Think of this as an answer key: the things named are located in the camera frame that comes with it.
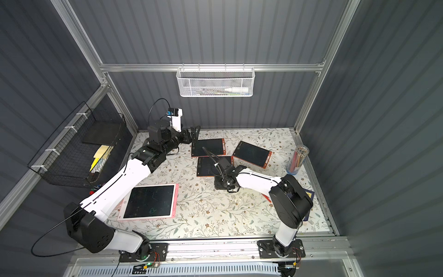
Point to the white marker in basket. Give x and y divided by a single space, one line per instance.
237 90

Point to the clear tube of colour pencils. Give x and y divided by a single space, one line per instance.
300 154

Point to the pink cup of markers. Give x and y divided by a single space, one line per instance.
95 189

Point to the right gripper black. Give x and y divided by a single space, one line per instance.
221 168

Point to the black notebook in basket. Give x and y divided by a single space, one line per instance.
101 133

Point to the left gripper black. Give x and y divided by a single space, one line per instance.
187 135

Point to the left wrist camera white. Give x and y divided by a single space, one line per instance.
175 114

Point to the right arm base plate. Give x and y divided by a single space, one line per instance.
273 249

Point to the pink white writing tablet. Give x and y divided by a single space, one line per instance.
149 202

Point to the yellow sticky notes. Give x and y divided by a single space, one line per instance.
98 155

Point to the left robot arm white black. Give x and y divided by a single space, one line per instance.
86 222

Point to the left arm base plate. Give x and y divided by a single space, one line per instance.
149 253

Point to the white wire mesh basket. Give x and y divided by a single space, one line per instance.
209 81

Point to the red tablet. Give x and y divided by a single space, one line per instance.
206 166
252 154
215 146

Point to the black wire wall basket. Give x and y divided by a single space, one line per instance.
67 162

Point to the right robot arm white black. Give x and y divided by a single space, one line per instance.
290 200

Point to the dark blue book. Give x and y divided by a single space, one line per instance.
310 195

